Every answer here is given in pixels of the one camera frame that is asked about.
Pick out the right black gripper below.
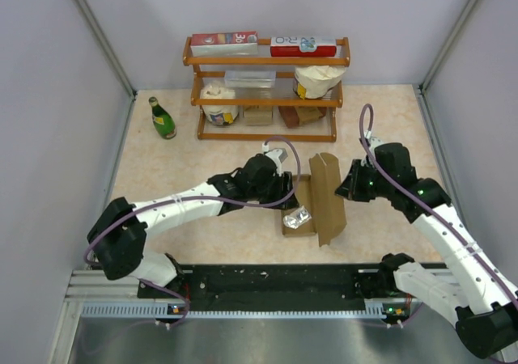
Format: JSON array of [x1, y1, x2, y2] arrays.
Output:
[[335, 159, 393, 201]]

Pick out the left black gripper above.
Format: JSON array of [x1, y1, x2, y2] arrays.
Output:
[[248, 170, 298, 210]]

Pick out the brown cardboard box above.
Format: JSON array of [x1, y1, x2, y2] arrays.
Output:
[[282, 152, 347, 247]]

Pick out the small clear plastic packet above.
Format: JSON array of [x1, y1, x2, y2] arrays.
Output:
[[282, 205, 312, 230]]

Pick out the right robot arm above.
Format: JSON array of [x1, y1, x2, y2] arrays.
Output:
[[335, 138, 517, 358]]

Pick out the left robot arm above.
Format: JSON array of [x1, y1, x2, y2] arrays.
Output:
[[87, 149, 297, 297]]

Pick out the red white carton box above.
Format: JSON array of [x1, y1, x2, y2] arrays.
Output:
[[270, 36, 338, 57]]

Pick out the red silver foil box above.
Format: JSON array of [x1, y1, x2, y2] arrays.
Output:
[[190, 31, 258, 57]]

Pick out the tan cardboard block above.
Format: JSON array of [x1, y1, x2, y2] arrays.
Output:
[[243, 106, 273, 126]]

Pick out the small white flour bag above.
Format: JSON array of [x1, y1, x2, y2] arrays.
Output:
[[200, 81, 239, 126]]

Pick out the brown brick package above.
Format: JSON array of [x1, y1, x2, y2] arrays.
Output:
[[278, 107, 327, 129]]

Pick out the wooden three-tier shelf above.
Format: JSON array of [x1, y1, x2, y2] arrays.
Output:
[[182, 37, 350, 143]]

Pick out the clear plastic container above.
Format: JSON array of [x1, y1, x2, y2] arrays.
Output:
[[224, 70, 276, 89]]

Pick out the green glass bottle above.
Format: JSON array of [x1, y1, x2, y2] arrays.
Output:
[[148, 96, 176, 140]]

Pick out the large white paper bag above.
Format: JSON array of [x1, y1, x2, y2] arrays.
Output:
[[293, 66, 347, 99]]

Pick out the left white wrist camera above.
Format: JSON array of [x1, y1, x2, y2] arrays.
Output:
[[261, 142, 288, 176]]

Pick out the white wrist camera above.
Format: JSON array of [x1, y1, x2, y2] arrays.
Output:
[[363, 130, 384, 153], [261, 142, 288, 176]]

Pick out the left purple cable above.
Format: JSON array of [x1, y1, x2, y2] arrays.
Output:
[[83, 135, 302, 331]]

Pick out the purple cable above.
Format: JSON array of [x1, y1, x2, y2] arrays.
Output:
[[83, 135, 302, 331], [359, 103, 518, 363]]

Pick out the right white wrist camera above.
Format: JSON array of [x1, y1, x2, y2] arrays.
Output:
[[363, 130, 384, 153]]

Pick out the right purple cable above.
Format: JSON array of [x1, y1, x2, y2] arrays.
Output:
[[359, 103, 518, 363]]

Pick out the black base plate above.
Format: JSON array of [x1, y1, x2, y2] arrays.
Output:
[[137, 263, 428, 311]]

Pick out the grey slotted cable duct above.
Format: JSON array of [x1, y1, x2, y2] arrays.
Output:
[[81, 302, 410, 320]]

